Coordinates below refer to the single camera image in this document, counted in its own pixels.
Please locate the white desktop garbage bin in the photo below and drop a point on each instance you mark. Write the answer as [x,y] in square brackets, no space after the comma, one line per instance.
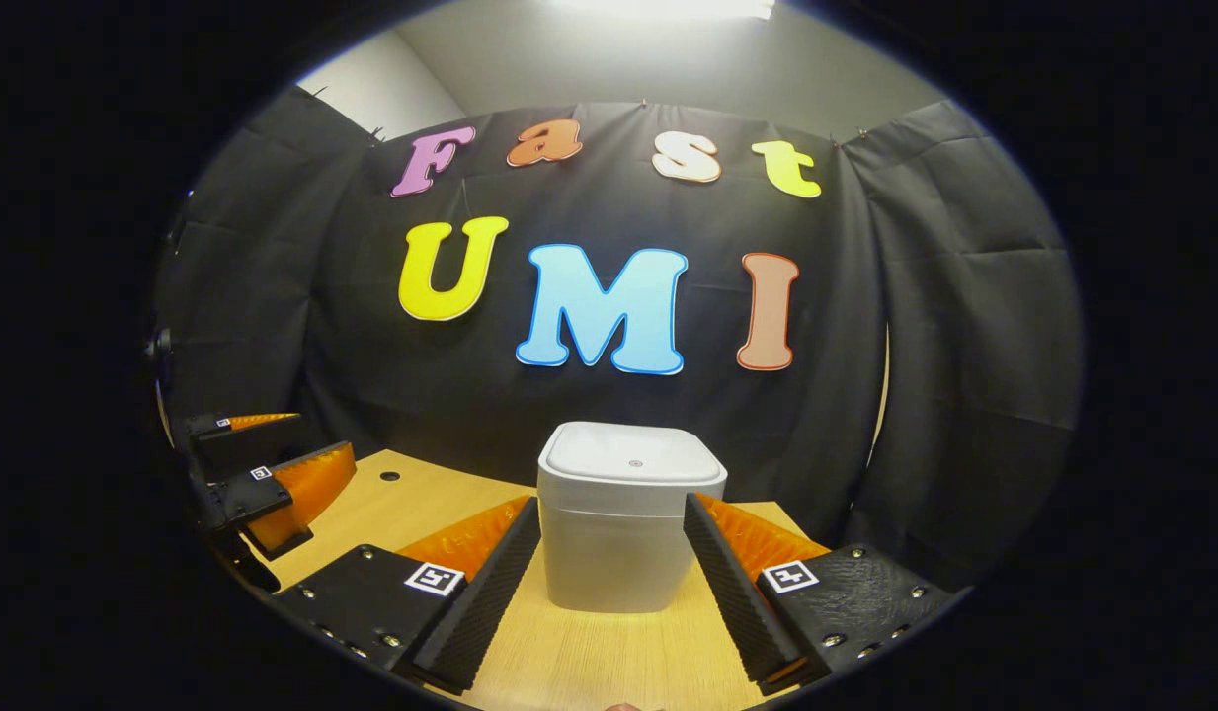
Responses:
[618,553]

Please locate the large ceiling light panel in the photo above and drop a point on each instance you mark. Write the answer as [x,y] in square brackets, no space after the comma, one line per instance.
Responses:
[668,8]

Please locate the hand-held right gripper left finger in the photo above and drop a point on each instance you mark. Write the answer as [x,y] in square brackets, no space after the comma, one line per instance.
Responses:
[485,602]

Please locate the black backdrop cloth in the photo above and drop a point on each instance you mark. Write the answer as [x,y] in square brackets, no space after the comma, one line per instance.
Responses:
[915,346]

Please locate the wooden desktop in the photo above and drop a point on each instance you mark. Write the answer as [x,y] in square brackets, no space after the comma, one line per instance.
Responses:
[608,662]

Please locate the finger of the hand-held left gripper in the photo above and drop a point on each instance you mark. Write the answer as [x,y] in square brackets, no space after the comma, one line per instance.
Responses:
[243,439]
[292,494]

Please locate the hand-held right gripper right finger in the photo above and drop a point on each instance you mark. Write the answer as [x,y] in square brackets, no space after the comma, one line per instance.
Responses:
[732,602]

